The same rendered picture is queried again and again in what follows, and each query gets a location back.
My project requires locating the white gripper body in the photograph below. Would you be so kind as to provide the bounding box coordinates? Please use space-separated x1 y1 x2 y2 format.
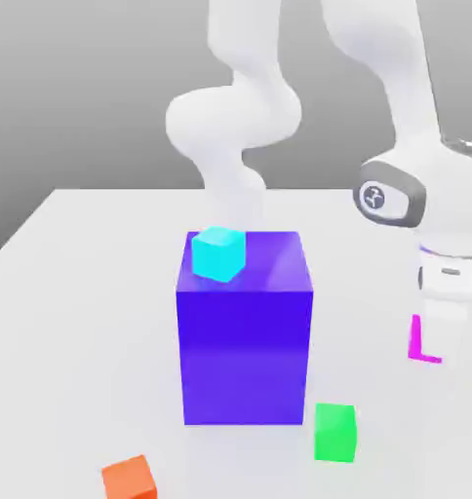
417 254 472 302

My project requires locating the small magenta cube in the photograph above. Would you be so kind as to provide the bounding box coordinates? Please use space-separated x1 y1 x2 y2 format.
408 314 444 365

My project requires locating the small green cube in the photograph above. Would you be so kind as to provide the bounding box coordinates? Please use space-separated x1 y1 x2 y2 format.
313 403 357 464

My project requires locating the small cyan cube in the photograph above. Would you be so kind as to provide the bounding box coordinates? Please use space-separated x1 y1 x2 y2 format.
190 225 248 284

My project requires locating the small orange cube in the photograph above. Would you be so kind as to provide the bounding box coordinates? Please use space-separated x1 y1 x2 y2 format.
100 454 159 499

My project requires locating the large blue box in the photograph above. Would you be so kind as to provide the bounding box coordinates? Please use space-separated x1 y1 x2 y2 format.
176 230 314 427

